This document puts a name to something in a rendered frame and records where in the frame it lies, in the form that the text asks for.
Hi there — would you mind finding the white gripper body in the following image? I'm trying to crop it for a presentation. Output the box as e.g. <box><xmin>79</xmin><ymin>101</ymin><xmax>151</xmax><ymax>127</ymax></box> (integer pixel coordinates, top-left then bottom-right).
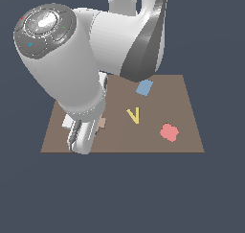
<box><xmin>61</xmin><ymin>111</ymin><xmax>102</xmax><ymax>155</ymax></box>

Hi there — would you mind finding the tan small block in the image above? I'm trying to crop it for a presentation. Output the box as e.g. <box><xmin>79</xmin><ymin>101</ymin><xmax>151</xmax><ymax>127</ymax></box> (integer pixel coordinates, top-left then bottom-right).
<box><xmin>95</xmin><ymin>116</ymin><xmax>107</xmax><ymax>133</ymax></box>

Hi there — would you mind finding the pink blob-shaped piece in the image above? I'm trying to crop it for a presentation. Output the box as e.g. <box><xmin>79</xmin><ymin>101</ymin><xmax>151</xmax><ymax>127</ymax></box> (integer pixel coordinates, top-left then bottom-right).
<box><xmin>159</xmin><ymin>123</ymin><xmax>180</xmax><ymax>143</ymax></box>

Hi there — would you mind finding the brown board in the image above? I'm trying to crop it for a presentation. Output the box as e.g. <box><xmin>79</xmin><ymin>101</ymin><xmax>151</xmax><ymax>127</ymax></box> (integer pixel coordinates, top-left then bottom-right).
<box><xmin>40</xmin><ymin>74</ymin><xmax>206</xmax><ymax>154</ymax></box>

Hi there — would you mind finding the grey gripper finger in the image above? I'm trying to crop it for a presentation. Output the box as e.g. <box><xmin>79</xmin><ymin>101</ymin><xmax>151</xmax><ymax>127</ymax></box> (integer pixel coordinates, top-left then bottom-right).
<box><xmin>67</xmin><ymin>119</ymin><xmax>83</xmax><ymax>151</ymax></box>

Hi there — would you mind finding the blue square block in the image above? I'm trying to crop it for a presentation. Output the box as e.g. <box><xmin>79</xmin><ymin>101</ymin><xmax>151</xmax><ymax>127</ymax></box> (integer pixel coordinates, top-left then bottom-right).
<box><xmin>135</xmin><ymin>79</ymin><xmax>154</xmax><ymax>97</ymax></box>

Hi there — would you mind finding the yellow V-shaped piece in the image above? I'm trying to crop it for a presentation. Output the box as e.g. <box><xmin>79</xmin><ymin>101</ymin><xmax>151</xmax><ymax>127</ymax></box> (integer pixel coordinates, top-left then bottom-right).
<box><xmin>125</xmin><ymin>106</ymin><xmax>141</xmax><ymax>126</ymax></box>

